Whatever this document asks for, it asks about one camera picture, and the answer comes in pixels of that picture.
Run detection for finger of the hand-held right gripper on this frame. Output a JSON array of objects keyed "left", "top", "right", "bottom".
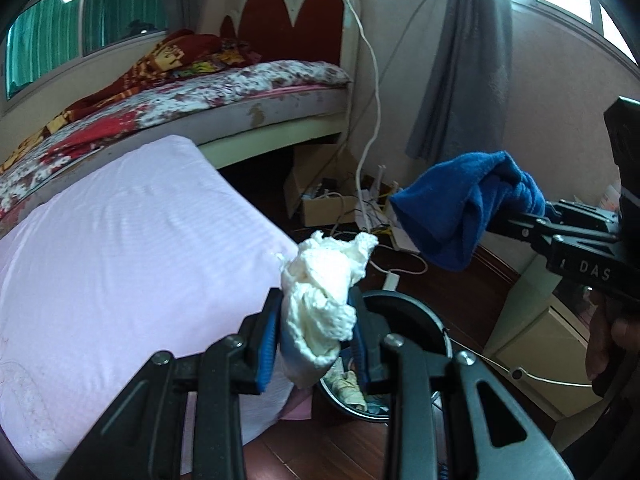
[
  {"left": 487, "top": 212, "right": 619, "bottom": 257},
  {"left": 544, "top": 200, "right": 621, "bottom": 233}
]

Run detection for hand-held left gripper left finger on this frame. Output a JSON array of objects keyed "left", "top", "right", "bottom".
[{"left": 52, "top": 287, "right": 286, "bottom": 480}]

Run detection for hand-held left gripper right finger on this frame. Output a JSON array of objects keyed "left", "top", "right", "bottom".
[{"left": 347, "top": 285, "right": 576, "bottom": 480}]

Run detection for beige cloth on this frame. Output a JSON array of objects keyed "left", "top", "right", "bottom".
[{"left": 332, "top": 370, "right": 368, "bottom": 408}]

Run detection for black bucket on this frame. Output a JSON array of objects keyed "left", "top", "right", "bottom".
[{"left": 310, "top": 290, "right": 453, "bottom": 413}]

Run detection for white cloth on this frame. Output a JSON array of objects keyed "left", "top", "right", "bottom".
[{"left": 277, "top": 231, "right": 380, "bottom": 390}]

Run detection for blue towel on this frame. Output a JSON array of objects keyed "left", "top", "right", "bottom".
[{"left": 389, "top": 150, "right": 547, "bottom": 272}]

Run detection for person's right hand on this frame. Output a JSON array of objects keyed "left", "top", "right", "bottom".
[{"left": 586, "top": 305, "right": 640, "bottom": 382}]

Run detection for dark pink cloth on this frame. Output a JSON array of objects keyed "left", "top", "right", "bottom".
[{"left": 280, "top": 395, "right": 313, "bottom": 421}]

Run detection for cardboard box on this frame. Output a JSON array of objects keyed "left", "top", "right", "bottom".
[{"left": 282, "top": 145, "right": 361, "bottom": 227}]

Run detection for table with white cover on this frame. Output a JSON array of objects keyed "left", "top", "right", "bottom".
[{"left": 0, "top": 135, "right": 301, "bottom": 466}]

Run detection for floral mattress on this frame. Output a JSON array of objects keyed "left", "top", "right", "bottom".
[{"left": 0, "top": 60, "right": 353, "bottom": 221}]

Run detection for red patterned blanket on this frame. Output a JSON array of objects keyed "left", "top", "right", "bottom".
[{"left": 0, "top": 29, "right": 261, "bottom": 176}]

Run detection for white router and cables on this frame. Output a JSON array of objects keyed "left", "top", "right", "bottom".
[{"left": 327, "top": 0, "right": 428, "bottom": 291}]

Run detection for thin white cord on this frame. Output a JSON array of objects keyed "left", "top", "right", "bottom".
[{"left": 445, "top": 330, "right": 596, "bottom": 388}]

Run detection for white bed frame red headboard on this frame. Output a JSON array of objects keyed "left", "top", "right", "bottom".
[{"left": 197, "top": 0, "right": 361, "bottom": 171}]

